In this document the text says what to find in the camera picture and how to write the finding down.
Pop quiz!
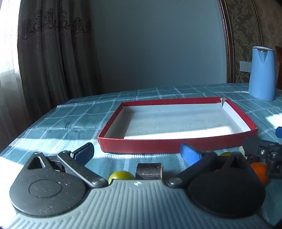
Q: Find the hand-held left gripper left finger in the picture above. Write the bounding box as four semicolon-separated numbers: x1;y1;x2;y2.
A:
26;142;107;188

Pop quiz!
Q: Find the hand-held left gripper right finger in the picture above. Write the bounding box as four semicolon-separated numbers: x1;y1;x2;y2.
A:
166;143;250;188

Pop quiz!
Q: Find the orange mandarin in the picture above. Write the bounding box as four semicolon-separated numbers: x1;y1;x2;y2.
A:
250;162;269;185

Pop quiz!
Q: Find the red cardboard box tray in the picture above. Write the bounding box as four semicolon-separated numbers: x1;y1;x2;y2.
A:
97;96;258;154

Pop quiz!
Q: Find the dark sugarcane piece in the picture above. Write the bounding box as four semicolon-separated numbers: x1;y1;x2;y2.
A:
135;163;164;180

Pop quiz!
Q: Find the teal checked tablecloth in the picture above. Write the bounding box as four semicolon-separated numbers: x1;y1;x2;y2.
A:
0;82;282;229

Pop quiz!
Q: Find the blue electric kettle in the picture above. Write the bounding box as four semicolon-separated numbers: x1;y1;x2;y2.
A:
248;46;276;102

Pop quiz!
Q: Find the wooden chair back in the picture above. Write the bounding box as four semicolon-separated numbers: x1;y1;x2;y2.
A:
275;46;282;89

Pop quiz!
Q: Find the brown patterned curtain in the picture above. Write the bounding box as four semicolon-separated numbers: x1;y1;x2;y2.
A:
15;0;104;132

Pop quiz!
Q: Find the white sheer curtain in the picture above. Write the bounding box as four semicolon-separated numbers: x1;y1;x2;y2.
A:
0;0;24;154

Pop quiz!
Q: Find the white wall switch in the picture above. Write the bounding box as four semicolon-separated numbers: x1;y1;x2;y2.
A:
240;61;252;72

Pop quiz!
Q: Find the brown wooden wall frame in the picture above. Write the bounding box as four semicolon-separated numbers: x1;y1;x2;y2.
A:
217;0;263;83

